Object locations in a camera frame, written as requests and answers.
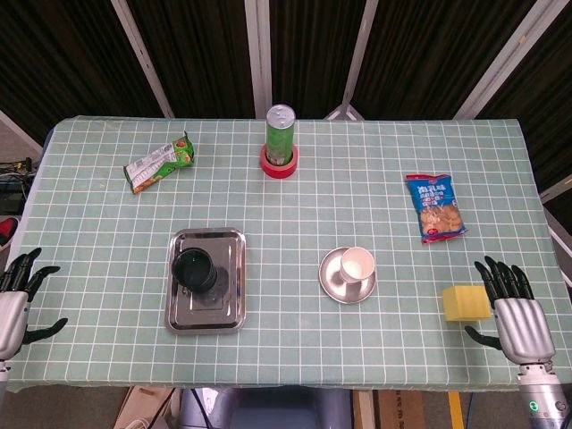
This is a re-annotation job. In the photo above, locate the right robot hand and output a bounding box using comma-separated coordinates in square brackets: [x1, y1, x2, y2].
[464, 255, 558, 366]

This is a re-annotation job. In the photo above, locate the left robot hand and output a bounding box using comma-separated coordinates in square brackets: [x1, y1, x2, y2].
[0, 248, 70, 361]

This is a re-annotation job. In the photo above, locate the white paper cup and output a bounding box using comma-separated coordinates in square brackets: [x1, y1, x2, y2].
[340, 246, 375, 285]

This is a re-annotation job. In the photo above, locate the black cup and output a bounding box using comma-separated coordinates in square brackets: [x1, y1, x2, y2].
[172, 248, 219, 294]

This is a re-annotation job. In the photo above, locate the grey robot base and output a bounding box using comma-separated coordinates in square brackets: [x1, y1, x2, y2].
[178, 386, 354, 429]

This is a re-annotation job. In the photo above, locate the yellow sponge block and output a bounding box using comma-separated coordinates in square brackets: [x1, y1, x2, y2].
[442, 285, 492, 323]

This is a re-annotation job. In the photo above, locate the blue cookie bag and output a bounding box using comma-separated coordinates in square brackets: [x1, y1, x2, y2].
[405, 172, 469, 245]

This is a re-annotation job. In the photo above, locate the round steel plate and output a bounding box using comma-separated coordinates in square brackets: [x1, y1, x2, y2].
[318, 246, 377, 304]

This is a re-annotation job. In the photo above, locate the rectangular steel tray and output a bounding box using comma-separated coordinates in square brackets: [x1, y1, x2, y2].
[164, 226, 248, 336]

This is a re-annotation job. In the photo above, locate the green snack bag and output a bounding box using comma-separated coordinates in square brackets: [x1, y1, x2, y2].
[123, 130, 197, 195]

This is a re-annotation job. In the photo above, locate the green checkered tablecloth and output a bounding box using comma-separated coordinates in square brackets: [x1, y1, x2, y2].
[0, 115, 572, 394]

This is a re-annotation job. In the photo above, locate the red tape roll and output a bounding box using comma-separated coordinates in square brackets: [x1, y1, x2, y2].
[259, 143, 299, 181]

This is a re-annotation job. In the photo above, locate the green chips can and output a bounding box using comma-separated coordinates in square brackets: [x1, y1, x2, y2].
[265, 105, 298, 165]

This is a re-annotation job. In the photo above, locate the black cable bundle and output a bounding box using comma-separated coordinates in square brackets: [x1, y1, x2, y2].
[0, 156, 37, 215]

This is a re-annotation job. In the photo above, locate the white screen frame post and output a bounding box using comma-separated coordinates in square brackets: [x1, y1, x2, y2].
[244, 0, 273, 120]
[455, 0, 551, 120]
[111, 0, 175, 120]
[325, 0, 381, 121]

